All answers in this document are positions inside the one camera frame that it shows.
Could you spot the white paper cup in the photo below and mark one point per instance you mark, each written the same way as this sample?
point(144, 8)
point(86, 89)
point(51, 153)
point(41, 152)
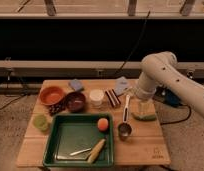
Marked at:
point(96, 97)

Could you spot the small metal cup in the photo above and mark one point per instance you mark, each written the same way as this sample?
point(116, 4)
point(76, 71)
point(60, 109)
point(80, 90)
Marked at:
point(124, 131)

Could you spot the blue device on floor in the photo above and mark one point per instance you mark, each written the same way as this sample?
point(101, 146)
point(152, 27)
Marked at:
point(170, 98)

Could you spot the bunch of dark grapes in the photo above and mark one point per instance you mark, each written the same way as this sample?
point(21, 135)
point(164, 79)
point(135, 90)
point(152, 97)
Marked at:
point(54, 109)

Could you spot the dark red bowl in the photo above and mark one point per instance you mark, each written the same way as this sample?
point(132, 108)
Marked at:
point(75, 101)

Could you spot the striped brown block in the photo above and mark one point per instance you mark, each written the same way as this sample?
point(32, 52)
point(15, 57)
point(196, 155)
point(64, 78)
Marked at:
point(113, 98)

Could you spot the green pea pod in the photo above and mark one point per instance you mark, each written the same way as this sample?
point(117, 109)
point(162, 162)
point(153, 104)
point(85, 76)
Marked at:
point(150, 117)

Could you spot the orange ball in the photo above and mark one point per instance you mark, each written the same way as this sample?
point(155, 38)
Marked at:
point(103, 124)

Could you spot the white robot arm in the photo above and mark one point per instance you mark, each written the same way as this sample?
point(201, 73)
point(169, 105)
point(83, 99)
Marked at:
point(159, 68)

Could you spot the green plastic tray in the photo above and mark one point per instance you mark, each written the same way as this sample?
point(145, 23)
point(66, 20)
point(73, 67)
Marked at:
point(71, 136)

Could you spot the blue sponge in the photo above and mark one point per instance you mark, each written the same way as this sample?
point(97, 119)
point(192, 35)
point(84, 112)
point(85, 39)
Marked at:
point(76, 85)

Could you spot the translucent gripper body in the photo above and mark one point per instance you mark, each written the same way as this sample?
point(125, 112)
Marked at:
point(143, 107)

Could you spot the orange bowl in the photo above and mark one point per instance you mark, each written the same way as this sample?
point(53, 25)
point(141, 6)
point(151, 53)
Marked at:
point(51, 95)

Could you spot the light blue cloth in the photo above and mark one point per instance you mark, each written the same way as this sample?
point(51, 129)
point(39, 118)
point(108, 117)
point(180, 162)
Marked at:
point(121, 86)

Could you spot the white handled brush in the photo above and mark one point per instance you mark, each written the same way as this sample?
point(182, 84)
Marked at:
point(126, 109)

